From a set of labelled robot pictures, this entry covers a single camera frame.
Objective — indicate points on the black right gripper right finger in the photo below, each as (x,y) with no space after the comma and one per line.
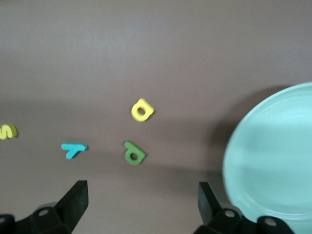
(212,215)

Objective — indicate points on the light green plate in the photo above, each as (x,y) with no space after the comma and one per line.
(273,156)

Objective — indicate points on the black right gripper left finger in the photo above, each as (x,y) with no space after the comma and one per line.
(70,209)

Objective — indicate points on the cyan letter y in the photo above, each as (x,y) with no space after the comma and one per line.
(73,147)

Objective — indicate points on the yellow letter s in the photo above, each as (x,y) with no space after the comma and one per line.
(7,131)

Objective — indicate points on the green letter p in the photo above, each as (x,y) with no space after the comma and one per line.
(128,147)

